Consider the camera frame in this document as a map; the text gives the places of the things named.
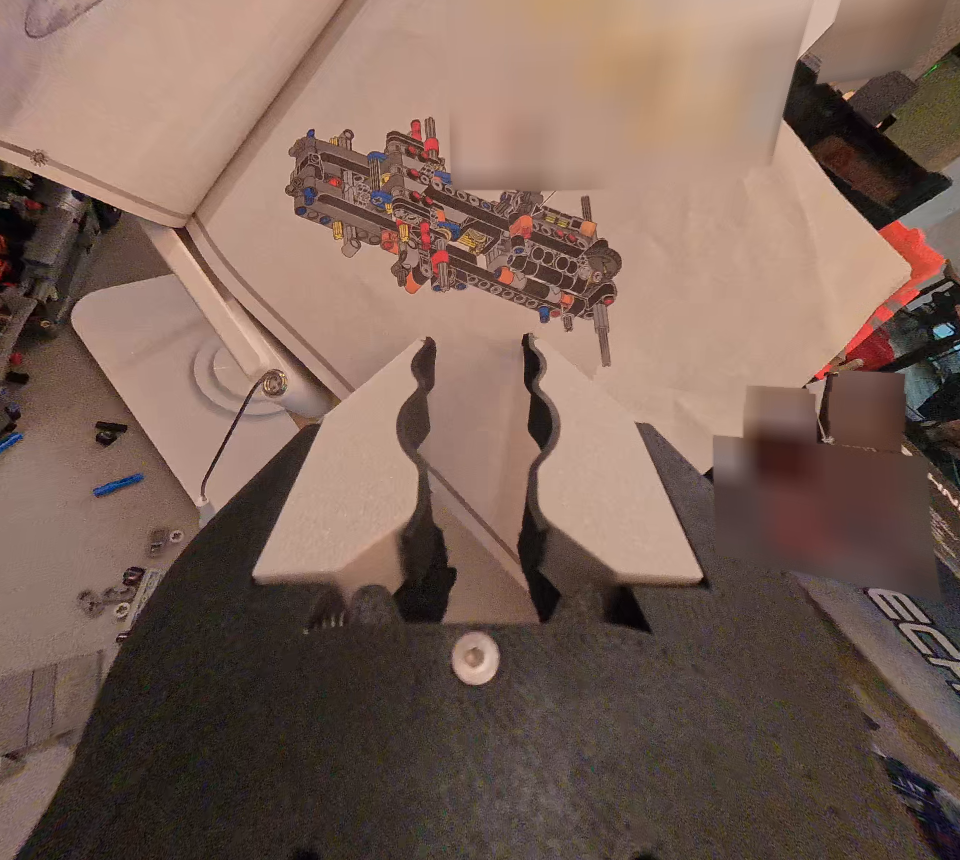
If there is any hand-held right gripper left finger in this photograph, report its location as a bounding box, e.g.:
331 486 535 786
252 337 459 624

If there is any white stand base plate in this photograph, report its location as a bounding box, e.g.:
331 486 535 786
71 275 333 502

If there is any orange storage bin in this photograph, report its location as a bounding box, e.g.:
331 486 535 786
813 221 951 382

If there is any grey black lego car model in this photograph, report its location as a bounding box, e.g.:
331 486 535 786
0 173 123 382

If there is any black lego set box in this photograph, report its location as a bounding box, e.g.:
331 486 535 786
787 425 960 752

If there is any light grey lego beam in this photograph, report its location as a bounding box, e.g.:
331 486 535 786
120 567 168 643

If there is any lego instruction booklet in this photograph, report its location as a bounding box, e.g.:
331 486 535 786
0 0 913 576

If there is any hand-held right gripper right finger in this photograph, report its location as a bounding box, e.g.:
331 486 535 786
517 332 711 622

